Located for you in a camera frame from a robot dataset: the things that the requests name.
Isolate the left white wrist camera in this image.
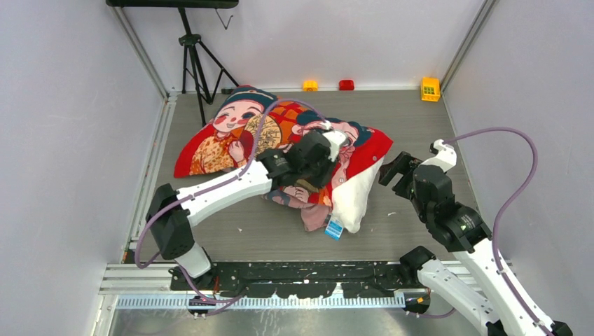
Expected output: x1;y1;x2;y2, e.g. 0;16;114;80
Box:
322;120;350;162

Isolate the black camera tripod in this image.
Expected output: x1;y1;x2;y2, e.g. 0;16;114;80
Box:
177;7;240;126

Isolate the white pillow insert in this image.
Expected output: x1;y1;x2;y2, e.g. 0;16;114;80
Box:
331;157;385;234

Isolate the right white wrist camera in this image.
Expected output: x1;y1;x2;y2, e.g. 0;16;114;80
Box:
420;139;457;173

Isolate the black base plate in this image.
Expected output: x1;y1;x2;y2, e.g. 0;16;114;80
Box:
194;261;422;300

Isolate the yellow toy block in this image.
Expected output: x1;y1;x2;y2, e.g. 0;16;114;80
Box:
420;77;441;102

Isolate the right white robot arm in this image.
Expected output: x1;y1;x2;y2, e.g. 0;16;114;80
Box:
378;150;573;335

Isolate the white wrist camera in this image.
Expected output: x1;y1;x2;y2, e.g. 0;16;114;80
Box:
322;120;350;162
420;139;457;173

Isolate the red toy brick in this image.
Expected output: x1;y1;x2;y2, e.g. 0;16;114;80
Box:
338;79;355;91

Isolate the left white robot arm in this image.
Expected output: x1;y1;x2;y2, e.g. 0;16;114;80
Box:
146;129;348;290

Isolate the blue white pillow label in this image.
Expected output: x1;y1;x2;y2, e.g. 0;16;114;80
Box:
324;215;344;240

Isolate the red cartoon print pillowcase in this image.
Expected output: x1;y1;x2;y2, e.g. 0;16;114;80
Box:
174;85;393;231

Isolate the orange toy brick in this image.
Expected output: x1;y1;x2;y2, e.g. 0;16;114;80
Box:
302;80;319;92

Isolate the black overhead bar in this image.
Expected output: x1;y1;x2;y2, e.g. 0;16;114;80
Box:
105;0;239;9

